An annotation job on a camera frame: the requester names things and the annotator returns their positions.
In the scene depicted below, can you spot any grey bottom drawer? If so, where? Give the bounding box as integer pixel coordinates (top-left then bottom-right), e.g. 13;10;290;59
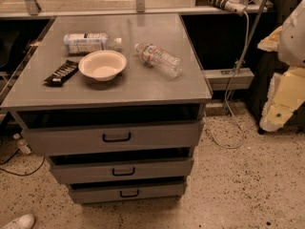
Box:
69;180;186;204

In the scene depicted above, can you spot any metal frame rail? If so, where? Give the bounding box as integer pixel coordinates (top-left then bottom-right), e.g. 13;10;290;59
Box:
0;0;275;19

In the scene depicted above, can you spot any grey middle drawer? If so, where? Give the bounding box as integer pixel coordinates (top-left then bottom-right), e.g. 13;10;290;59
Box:
47;157;193;184

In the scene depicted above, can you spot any white power cable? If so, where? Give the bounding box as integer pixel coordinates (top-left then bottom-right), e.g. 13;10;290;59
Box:
203;10;252;150

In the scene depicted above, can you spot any grey top drawer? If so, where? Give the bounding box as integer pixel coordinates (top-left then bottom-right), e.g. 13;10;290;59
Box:
22;121;203;156

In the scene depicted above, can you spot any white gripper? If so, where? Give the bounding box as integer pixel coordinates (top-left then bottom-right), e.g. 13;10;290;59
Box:
257;0;305;132

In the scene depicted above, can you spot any grey drawer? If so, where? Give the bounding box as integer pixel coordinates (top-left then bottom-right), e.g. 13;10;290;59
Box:
22;121;203;156
47;157;193;184
69;180;186;204

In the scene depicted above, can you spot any white shoe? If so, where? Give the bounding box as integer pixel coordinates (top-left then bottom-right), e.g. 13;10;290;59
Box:
1;214;35;229

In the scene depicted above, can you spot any black floor cable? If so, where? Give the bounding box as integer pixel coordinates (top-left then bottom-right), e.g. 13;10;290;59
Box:
0;148;46;177

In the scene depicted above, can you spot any white paper bowl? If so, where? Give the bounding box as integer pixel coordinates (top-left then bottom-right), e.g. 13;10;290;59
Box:
78;51;127;81

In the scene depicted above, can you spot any white power strip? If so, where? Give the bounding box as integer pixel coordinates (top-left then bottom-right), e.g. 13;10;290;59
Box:
203;0;246;16

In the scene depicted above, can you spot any clear plastic water bottle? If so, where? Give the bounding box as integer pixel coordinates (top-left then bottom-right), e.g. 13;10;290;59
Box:
134;43;182;78

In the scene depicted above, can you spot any black snack bar packet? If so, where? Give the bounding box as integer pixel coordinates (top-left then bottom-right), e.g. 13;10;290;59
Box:
45;60;78;87

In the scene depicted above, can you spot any small bottle on floor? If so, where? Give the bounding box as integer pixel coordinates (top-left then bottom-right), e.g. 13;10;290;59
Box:
13;134;31;155

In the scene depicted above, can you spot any white labelled bottle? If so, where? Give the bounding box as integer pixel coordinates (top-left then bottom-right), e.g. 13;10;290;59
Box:
63;32;122;54

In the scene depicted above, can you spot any dark cabinet at right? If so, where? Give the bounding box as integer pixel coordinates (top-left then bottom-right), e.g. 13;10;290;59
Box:
257;0;305;132

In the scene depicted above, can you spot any grey drawer cabinet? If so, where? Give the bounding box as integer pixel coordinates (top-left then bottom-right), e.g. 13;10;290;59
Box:
1;14;211;190

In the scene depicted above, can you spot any grey metal beam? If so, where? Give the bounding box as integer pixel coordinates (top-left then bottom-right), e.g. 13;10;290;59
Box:
204;68;254;91

